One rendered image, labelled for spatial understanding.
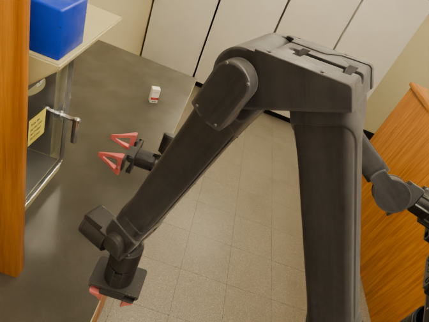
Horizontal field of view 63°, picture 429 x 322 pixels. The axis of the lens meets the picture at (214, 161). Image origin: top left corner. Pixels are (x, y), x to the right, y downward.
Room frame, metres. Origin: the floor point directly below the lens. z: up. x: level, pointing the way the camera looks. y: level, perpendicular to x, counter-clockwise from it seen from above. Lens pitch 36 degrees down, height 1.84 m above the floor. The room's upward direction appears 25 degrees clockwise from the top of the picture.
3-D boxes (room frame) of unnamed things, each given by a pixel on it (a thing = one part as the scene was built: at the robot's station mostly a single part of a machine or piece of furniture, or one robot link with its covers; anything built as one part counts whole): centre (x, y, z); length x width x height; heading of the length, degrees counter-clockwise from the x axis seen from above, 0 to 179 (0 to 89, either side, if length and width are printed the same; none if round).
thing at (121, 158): (0.75, 0.26, 1.15); 0.09 x 0.07 x 0.07; 97
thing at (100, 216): (0.40, 0.12, 1.30); 0.11 x 0.09 x 0.12; 71
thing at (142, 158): (0.80, 0.20, 1.15); 0.10 x 0.07 x 0.07; 7
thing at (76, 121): (0.76, 0.42, 1.17); 0.05 x 0.03 x 0.10; 97
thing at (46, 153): (0.65, 0.44, 1.19); 0.30 x 0.01 x 0.40; 7
